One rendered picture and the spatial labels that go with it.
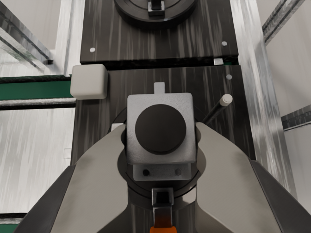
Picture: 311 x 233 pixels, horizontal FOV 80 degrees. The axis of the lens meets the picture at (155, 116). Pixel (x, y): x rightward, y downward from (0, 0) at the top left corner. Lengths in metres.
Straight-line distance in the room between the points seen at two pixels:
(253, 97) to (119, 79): 0.20
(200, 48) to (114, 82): 0.14
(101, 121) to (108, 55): 0.10
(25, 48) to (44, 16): 0.26
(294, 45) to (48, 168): 0.53
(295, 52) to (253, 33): 0.17
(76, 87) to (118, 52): 0.08
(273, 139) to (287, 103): 0.16
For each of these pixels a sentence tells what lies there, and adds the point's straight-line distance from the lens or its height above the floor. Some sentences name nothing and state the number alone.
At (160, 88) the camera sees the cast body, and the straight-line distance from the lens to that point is 0.17.
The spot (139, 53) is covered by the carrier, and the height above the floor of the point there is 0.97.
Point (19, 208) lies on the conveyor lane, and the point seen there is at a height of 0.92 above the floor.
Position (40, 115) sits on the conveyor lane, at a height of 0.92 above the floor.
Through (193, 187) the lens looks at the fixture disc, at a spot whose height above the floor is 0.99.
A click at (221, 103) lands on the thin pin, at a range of 0.16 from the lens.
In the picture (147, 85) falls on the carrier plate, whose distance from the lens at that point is 0.27.
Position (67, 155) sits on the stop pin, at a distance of 0.28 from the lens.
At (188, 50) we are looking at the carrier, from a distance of 0.30.
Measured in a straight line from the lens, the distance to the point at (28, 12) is 0.60.
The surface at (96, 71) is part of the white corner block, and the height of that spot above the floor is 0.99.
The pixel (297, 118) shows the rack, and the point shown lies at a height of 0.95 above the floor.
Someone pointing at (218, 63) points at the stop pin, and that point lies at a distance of 0.30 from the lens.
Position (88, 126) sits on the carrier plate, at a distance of 0.27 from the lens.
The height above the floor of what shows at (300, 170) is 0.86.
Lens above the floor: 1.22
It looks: 75 degrees down
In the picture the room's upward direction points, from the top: 9 degrees counter-clockwise
